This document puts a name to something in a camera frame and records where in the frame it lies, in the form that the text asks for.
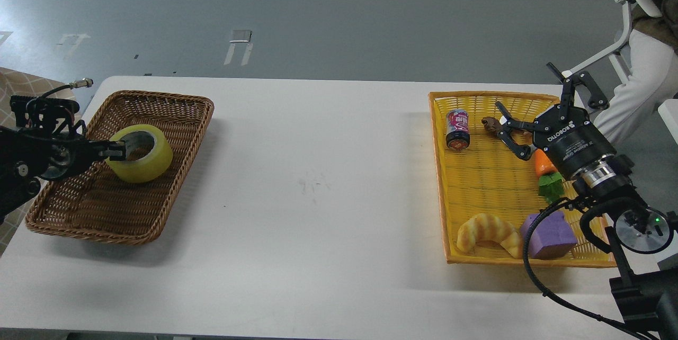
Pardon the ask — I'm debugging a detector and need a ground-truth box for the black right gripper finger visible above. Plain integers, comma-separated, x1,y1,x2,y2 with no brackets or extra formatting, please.
546,62,609,118
495,101,546,162

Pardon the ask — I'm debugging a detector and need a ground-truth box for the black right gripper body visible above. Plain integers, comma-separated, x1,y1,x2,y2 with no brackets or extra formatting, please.
533,104,617,180

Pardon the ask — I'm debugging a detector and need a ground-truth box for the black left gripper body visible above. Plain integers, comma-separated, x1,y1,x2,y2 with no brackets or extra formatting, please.
38,139,99,181

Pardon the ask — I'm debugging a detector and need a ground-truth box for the yellow tape roll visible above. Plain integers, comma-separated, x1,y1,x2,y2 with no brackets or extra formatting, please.
106,124,174,183

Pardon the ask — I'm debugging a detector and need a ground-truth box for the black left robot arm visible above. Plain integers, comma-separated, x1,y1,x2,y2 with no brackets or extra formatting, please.
1,78,128,221

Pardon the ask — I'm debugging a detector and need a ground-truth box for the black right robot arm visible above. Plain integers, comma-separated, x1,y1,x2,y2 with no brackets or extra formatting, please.
496,63,677,339

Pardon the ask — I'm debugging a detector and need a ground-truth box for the orange toy carrot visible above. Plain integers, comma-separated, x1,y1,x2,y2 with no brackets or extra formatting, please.
532,149,565,203

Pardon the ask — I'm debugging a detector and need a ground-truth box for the brown toy lion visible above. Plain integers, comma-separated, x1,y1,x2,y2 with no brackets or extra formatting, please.
481,117,502,137

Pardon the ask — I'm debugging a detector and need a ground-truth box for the yellow plastic basket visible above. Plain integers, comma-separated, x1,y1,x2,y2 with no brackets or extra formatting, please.
429,91,620,269

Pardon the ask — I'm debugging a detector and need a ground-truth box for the brown wicker basket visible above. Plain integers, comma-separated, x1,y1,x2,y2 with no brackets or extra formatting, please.
25,91,214,245

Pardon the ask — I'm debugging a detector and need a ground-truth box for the small drink can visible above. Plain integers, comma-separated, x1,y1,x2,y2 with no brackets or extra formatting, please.
445,109,470,151

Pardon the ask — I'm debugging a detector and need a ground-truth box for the seated person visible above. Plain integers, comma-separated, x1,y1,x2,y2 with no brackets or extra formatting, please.
594,0,677,146

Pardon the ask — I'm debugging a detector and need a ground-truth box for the toy croissant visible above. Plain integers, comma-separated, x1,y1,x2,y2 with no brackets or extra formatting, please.
456,213,523,258

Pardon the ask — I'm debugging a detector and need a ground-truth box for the purple foam block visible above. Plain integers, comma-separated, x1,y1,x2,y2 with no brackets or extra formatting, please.
527,210,578,260

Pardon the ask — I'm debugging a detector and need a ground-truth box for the beige checkered cloth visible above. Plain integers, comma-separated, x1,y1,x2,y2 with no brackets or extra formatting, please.
1,68,63,255

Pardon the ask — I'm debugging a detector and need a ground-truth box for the white office chair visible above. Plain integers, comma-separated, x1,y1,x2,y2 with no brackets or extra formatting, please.
557,0,663,83

